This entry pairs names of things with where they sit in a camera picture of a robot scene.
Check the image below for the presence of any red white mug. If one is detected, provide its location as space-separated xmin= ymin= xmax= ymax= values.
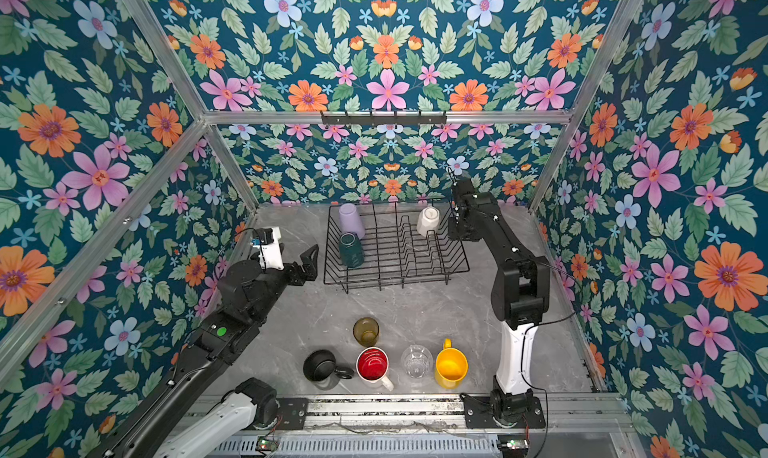
xmin=355 ymin=347 xmax=394 ymax=391

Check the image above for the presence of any cream white mug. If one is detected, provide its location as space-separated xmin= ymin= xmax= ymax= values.
xmin=416 ymin=206 xmax=440 ymax=237

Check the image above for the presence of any olive green glass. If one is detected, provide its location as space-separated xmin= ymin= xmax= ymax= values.
xmin=353 ymin=317 xmax=380 ymax=347

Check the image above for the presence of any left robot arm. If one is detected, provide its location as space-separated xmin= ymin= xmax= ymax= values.
xmin=90 ymin=243 xmax=319 ymax=457

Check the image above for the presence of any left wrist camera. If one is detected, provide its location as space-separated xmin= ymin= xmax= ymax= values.
xmin=251 ymin=226 xmax=284 ymax=270

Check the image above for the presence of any yellow mug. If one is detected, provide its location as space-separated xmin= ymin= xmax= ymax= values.
xmin=435 ymin=338 xmax=469 ymax=390

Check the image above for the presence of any clear drinking glass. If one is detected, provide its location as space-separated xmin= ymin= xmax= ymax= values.
xmin=401 ymin=344 xmax=434 ymax=380

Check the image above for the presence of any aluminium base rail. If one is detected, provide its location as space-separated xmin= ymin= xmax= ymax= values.
xmin=277 ymin=392 xmax=634 ymax=434

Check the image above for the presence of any dark green mug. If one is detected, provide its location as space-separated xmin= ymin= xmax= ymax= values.
xmin=339 ymin=232 xmax=365 ymax=269

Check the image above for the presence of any wall hook rail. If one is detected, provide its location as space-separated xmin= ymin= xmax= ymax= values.
xmin=320 ymin=112 xmax=448 ymax=126

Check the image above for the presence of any lilac plastic cup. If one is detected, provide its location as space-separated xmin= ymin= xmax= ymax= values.
xmin=339 ymin=203 xmax=366 ymax=240

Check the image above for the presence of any black mug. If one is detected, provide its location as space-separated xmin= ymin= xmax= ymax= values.
xmin=303 ymin=349 xmax=354 ymax=390

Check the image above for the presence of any black wire dish rack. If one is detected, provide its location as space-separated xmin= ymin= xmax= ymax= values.
xmin=323 ymin=201 xmax=470 ymax=293

